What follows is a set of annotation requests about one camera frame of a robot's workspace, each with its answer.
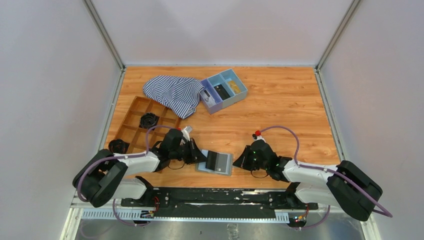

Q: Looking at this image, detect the black card in box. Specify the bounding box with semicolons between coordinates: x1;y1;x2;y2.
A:
214;84;231;101

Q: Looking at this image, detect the grey card holder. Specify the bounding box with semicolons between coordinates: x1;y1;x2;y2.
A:
195;149;233;176

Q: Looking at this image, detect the black ribbed round part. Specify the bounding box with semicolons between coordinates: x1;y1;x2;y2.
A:
139;112;160;130

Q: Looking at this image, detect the wooden compartment tray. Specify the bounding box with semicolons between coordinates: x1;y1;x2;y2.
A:
105;96;182;154

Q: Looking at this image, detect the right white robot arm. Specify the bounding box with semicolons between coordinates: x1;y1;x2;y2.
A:
233;137;383;222

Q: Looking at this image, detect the silver card in box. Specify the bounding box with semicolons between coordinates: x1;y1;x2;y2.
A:
201;89;216;107

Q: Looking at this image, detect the blue three-compartment box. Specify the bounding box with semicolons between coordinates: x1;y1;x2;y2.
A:
200;68;248;115

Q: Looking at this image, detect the striped blue white cloth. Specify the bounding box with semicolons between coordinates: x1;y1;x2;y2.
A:
142;75;205;119

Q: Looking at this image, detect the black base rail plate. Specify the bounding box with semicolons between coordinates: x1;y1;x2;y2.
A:
119;187;319;220

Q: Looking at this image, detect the gold card in box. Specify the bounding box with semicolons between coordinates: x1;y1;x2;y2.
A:
227;80;241;95

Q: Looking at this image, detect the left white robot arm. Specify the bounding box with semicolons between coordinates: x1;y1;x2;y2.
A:
72;126;208;208

